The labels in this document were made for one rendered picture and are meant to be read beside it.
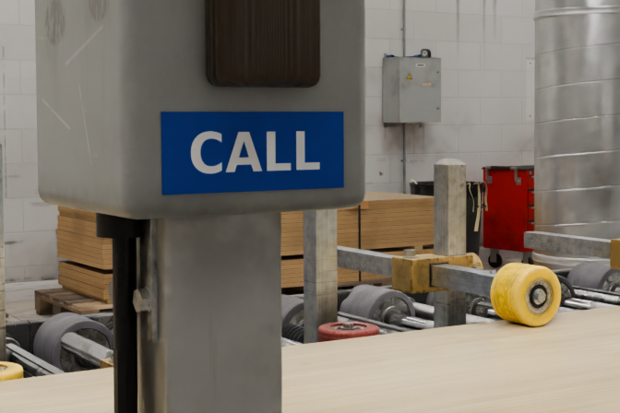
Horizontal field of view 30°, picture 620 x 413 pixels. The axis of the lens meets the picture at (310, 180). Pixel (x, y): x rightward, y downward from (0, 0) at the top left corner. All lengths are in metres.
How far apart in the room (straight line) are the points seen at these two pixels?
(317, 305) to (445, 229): 0.25
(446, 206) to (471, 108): 7.84
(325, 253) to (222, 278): 1.31
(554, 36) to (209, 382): 4.50
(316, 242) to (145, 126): 1.33
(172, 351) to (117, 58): 0.08
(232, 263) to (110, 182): 0.04
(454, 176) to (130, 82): 1.47
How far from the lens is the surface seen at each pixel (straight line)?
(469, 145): 9.55
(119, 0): 0.28
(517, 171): 8.93
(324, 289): 1.62
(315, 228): 1.60
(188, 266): 0.30
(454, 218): 1.74
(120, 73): 0.28
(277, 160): 0.29
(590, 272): 2.58
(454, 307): 1.76
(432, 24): 9.35
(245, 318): 0.31
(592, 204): 4.72
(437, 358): 1.35
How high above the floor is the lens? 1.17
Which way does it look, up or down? 3 degrees down
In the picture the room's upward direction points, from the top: straight up
